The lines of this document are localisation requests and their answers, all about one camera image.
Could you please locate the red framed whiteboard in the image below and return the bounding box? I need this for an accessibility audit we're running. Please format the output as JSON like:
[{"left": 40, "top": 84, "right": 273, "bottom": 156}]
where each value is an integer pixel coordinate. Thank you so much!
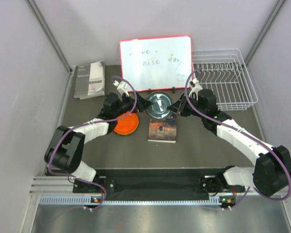
[{"left": 119, "top": 35, "right": 193, "bottom": 91}]

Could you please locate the dark teal plate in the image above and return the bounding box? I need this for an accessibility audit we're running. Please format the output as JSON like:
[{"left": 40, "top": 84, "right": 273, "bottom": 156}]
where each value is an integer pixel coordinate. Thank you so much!
[{"left": 146, "top": 91, "right": 173, "bottom": 120}]

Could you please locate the orange plate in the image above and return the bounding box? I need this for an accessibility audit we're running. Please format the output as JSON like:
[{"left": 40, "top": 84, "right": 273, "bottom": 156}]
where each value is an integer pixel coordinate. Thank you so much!
[{"left": 113, "top": 112, "right": 139, "bottom": 134}]

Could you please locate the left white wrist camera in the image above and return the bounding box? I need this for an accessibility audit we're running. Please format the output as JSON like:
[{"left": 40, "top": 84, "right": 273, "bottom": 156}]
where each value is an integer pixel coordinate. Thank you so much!
[{"left": 113, "top": 81, "right": 129, "bottom": 97}]

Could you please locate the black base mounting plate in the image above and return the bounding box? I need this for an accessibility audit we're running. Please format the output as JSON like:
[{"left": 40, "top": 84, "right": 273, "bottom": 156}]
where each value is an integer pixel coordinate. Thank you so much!
[{"left": 72, "top": 167, "right": 248, "bottom": 194}]

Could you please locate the grey slotted cable duct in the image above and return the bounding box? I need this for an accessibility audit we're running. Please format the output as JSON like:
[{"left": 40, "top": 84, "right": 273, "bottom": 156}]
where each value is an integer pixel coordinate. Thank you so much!
[{"left": 39, "top": 196, "right": 236, "bottom": 206}]

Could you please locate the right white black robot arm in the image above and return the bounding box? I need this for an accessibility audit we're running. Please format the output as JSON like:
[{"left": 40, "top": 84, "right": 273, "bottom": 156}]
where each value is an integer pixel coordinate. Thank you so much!
[{"left": 168, "top": 89, "right": 291, "bottom": 200}]

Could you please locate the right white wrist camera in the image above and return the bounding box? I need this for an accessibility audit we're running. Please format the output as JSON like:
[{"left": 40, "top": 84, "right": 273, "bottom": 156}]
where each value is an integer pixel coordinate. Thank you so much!
[{"left": 189, "top": 78, "right": 203, "bottom": 99}]

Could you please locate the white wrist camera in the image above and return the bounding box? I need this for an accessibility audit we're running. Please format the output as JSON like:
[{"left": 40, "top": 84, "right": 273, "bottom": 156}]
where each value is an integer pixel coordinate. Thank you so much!
[
  {"left": 113, "top": 81, "right": 129, "bottom": 97},
  {"left": 189, "top": 78, "right": 203, "bottom": 99}
]

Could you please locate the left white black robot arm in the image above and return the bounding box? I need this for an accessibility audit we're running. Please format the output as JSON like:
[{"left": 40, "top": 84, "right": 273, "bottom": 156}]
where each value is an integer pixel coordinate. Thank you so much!
[{"left": 44, "top": 93, "right": 153, "bottom": 193}]

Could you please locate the grey white manual booklet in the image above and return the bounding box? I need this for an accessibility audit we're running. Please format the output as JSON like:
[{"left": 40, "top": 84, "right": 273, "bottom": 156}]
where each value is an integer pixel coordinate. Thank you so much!
[{"left": 74, "top": 60, "right": 105, "bottom": 100}]

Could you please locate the white wire dish rack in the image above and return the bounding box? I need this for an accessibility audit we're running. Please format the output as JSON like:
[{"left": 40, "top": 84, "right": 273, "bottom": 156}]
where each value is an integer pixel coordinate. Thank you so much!
[{"left": 192, "top": 49, "right": 258, "bottom": 111}]

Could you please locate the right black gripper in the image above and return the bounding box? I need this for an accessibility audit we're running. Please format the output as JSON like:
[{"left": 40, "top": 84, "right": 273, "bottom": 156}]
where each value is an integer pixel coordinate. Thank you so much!
[{"left": 167, "top": 93, "right": 206, "bottom": 119}]

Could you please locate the A Tale of Two Cities book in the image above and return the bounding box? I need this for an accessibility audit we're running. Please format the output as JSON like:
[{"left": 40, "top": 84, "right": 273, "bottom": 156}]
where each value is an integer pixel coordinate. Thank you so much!
[{"left": 148, "top": 114, "right": 177, "bottom": 143}]

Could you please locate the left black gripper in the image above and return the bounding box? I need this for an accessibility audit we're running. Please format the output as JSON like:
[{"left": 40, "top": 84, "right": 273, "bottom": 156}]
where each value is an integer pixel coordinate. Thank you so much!
[{"left": 113, "top": 91, "right": 153, "bottom": 118}]

